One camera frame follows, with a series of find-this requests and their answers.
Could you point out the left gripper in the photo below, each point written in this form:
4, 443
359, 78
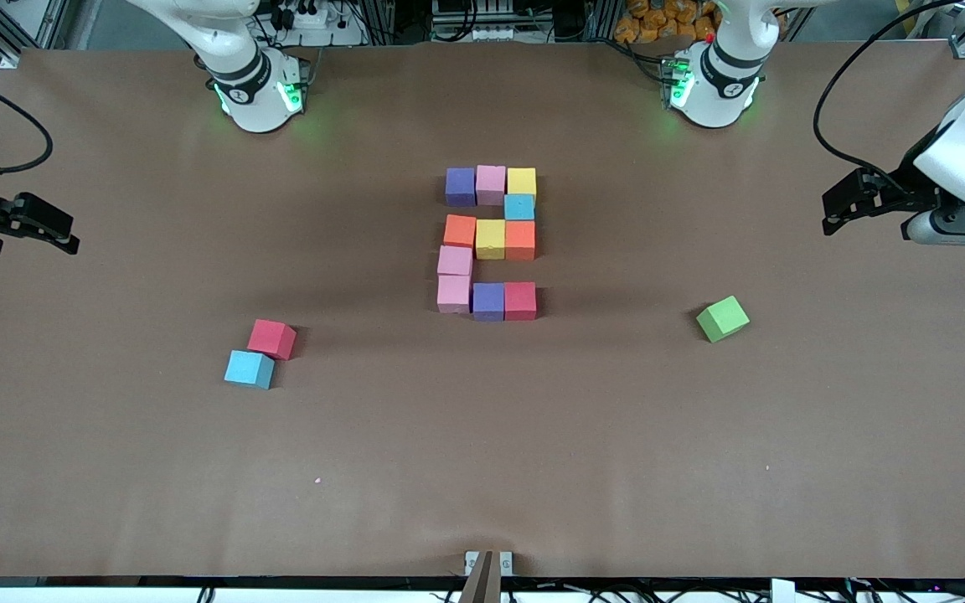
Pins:
910, 188

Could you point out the yellow foam cube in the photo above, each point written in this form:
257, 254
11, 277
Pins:
522, 180
491, 239

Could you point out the blue foam cube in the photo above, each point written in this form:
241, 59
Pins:
519, 207
248, 367

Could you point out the orange foam cube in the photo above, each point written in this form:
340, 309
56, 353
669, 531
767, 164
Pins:
460, 230
520, 239

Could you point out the red foam cube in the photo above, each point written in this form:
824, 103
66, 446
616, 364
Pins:
270, 337
520, 300

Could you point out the pink foam cube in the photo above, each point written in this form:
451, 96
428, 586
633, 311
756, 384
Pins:
491, 184
454, 293
455, 260

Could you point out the purple foam cube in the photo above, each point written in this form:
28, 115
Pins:
461, 186
488, 301

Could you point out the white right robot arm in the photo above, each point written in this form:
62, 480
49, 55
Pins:
252, 92

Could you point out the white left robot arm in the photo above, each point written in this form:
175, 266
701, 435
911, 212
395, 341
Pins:
713, 84

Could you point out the green foam cube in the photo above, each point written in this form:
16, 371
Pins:
723, 318

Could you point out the orange packets pile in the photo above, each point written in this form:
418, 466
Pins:
658, 21

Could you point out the white power strip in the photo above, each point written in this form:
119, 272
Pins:
332, 38

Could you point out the white equipment box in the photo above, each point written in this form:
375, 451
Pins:
491, 33

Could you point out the brown table cover sheet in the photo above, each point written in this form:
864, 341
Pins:
449, 419

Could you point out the white table edge rail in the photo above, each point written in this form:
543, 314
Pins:
72, 596

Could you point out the metal bracket with post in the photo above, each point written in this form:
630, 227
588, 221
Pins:
482, 578

